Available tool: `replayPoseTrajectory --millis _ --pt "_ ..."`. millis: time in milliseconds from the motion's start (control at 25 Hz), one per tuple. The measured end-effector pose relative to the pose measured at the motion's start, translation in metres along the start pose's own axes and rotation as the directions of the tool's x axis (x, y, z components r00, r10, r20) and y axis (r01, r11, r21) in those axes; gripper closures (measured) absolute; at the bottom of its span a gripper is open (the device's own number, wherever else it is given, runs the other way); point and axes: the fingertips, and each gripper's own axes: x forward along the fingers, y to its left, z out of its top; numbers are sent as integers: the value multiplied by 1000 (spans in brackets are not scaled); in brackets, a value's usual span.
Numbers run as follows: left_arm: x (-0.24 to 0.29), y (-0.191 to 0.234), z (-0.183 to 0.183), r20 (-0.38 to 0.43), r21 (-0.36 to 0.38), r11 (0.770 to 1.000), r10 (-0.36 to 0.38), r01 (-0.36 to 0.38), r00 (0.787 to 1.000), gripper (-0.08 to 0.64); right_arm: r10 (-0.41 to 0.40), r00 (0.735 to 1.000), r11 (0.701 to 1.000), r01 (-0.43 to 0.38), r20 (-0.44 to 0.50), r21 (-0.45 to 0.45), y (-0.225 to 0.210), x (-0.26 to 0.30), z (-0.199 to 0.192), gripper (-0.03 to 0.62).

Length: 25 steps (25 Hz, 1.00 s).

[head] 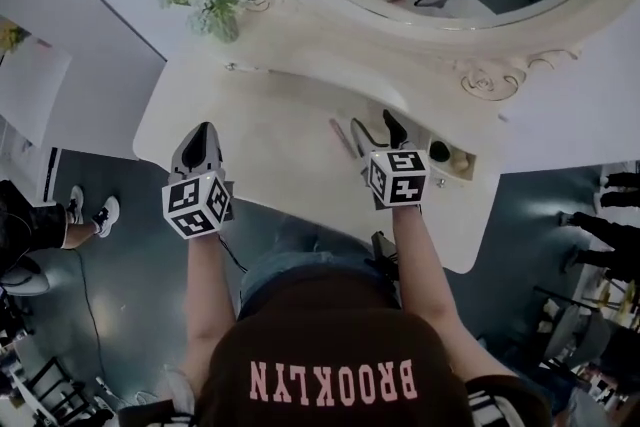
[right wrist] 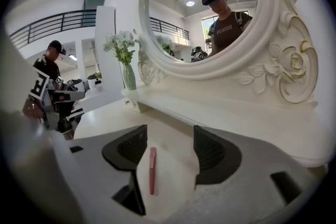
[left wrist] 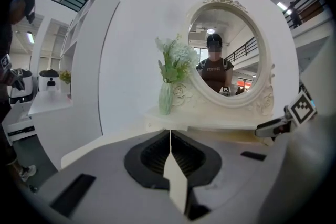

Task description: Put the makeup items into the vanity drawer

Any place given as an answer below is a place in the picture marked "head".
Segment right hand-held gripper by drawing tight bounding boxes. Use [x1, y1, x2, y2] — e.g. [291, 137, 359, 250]
[349, 108, 432, 212]

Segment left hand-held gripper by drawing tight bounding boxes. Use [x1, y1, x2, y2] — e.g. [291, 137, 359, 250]
[160, 121, 236, 242]

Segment pink lipstick pen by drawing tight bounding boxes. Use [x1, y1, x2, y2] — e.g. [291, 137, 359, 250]
[328, 116, 359, 160]

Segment person's left forearm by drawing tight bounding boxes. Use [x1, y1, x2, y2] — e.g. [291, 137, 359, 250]
[177, 232, 241, 384]

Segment person's right forearm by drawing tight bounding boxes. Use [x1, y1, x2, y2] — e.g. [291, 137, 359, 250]
[391, 204, 476, 384]

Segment cream ornate dressing table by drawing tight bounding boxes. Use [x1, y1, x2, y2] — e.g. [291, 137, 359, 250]
[132, 14, 506, 275]

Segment black waist pack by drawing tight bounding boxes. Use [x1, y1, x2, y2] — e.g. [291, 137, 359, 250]
[368, 229, 402, 309]

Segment green ribbed vase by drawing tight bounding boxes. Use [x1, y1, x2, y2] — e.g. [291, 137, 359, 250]
[207, 9, 241, 44]

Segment person's legs in jeans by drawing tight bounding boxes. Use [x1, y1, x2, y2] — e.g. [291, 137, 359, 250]
[239, 213, 401, 321]

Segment small white side table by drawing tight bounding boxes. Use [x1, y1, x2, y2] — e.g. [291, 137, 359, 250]
[0, 114, 64, 207]

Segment white shelf cabinet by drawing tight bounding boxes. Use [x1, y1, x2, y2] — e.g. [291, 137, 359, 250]
[0, 14, 74, 151]

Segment person's brown printed t-shirt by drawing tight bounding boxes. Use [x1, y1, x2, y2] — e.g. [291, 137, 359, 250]
[194, 268, 554, 427]

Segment yellow flowers in black pot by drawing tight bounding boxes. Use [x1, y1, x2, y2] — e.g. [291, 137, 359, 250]
[0, 21, 32, 60]

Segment black metal rack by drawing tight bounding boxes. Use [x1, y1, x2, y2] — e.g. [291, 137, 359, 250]
[0, 354, 97, 427]

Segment black metal chair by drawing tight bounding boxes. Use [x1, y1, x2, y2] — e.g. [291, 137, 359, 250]
[532, 282, 640, 416]

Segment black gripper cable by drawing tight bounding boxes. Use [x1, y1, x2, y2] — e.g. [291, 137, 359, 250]
[216, 233, 250, 275]

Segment black floor cable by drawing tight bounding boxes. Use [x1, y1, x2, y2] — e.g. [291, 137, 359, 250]
[73, 246, 110, 382]

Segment pale backpack strap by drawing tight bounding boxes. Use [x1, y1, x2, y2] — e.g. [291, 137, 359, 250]
[164, 363, 197, 417]

